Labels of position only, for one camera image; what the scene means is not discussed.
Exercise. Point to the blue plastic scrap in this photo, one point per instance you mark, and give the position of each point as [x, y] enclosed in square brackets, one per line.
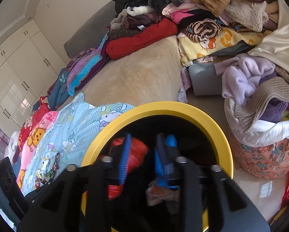
[171, 142]

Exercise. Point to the red mesh wrapper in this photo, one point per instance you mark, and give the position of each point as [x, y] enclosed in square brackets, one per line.
[137, 149]

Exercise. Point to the dark blue floral blanket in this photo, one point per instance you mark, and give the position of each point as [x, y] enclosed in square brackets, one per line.
[60, 87]

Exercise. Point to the yellow-rimmed black bin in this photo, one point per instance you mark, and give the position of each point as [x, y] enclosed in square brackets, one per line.
[139, 111]

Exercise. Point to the purple knit garment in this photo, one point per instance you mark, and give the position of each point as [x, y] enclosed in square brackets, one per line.
[274, 110]

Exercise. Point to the grey headboard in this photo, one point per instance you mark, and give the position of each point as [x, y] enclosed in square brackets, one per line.
[91, 29]

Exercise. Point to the cream satin cloth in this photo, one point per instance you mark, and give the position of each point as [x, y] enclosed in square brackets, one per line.
[279, 43]

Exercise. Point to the lilac sweater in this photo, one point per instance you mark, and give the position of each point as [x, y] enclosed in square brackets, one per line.
[243, 77]

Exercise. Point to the light blue cartoon blanket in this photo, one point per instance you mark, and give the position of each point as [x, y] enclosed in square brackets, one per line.
[81, 123]

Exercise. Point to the green snack wrapper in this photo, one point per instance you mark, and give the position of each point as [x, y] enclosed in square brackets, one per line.
[49, 174]

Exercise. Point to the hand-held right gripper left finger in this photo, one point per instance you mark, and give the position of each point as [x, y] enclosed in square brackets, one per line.
[124, 160]

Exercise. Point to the pink horse print basket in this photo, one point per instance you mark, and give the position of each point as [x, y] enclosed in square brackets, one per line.
[262, 159]

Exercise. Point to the brown striped knit garment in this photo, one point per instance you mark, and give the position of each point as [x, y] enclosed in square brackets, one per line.
[202, 30]

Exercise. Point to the pink garment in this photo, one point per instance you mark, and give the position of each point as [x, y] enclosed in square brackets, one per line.
[180, 17]

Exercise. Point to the maroon floral blanket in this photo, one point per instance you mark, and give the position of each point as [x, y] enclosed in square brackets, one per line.
[86, 54]

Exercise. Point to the red pillow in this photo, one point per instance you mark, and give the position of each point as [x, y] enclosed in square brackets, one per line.
[139, 41]

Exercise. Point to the cream fleece garment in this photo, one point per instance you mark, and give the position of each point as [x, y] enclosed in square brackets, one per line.
[248, 14]

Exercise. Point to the pink cartoon blanket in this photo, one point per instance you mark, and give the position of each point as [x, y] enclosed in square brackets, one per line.
[33, 135]

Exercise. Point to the beige knit sweater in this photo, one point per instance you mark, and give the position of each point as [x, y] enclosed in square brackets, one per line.
[262, 96]

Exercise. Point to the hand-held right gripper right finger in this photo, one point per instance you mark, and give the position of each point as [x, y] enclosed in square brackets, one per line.
[160, 160]

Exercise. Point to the purple striped blanket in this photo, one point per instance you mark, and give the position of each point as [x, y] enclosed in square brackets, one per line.
[86, 70]

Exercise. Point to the white wardrobe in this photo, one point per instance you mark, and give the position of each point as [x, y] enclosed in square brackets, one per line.
[21, 65]

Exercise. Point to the red cartoon blanket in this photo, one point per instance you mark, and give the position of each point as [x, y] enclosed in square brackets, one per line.
[38, 116]

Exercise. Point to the yellow cartoon blanket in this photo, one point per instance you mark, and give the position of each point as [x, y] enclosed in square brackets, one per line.
[221, 43]

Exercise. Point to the colourful snack wrapper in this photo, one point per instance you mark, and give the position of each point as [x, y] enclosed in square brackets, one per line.
[56, 160]

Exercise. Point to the grey box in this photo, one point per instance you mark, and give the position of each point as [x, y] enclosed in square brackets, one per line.
[204, 79]

